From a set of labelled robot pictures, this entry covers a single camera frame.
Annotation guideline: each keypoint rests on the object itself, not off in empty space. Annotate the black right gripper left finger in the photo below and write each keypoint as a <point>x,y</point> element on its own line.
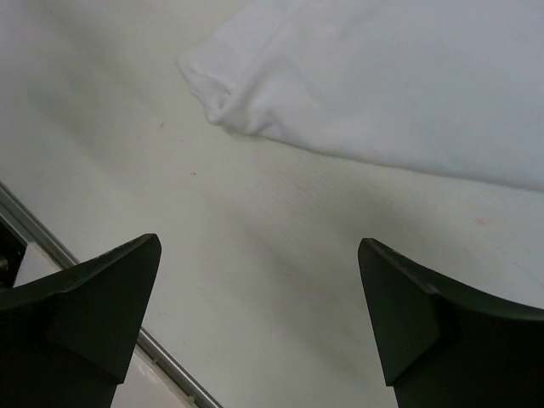
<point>67,339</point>

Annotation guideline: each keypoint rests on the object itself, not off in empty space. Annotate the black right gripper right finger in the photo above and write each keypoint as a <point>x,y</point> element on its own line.
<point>442,343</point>

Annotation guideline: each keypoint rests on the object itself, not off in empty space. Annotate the white skirt cloth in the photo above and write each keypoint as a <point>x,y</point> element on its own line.
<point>453,88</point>

